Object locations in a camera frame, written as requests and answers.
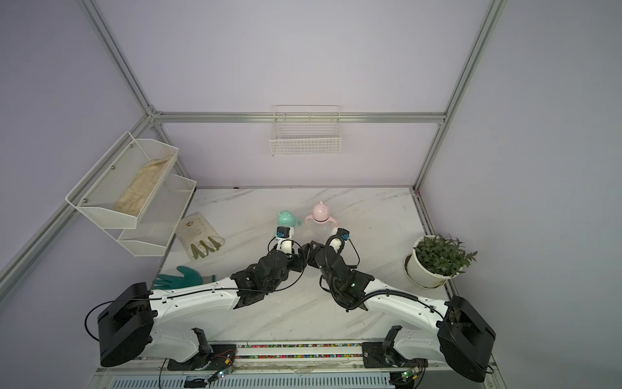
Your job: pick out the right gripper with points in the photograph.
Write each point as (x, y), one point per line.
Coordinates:
(313, 260)

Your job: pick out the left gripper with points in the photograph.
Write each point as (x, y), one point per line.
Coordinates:
(300, 260)

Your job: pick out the teal bottle cap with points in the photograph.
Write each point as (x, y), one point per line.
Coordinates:
(287, 219)

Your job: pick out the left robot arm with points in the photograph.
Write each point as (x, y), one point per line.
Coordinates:
(144, 323)

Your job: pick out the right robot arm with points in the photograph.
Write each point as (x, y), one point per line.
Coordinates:
(461, 337)

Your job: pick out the beige glove on table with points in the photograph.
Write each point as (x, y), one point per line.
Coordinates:
(198, 237)

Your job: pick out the green rubber glove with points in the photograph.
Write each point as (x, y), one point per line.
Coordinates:
(187, 277)

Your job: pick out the potted green plant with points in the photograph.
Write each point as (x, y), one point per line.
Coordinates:
(436, 259)

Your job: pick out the white mesh lower shelf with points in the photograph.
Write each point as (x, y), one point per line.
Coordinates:
(155, 231)

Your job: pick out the white mesh shelf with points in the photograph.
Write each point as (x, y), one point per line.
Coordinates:
(155, 231)
(98, 191)

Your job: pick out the beige cloth glove in shelf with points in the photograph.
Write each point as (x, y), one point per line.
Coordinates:
(135, 197)

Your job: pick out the white mesh upper shelf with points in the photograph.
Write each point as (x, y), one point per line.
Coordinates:
(98, 191)

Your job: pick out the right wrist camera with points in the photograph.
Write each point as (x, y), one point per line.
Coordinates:
(338, 239)

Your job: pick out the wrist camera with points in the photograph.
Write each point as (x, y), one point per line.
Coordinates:
(338, 239)
(284, 239)

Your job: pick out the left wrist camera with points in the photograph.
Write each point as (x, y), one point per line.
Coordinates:
(284, 239)

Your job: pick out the aluminium front rail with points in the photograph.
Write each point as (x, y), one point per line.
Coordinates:
(282, 357)

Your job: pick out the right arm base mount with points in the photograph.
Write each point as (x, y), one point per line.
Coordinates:
(383, 354)

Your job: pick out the white wire wall basket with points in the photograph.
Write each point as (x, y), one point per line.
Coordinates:
(306, 130)

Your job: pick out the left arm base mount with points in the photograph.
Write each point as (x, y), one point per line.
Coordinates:
(209, 357)

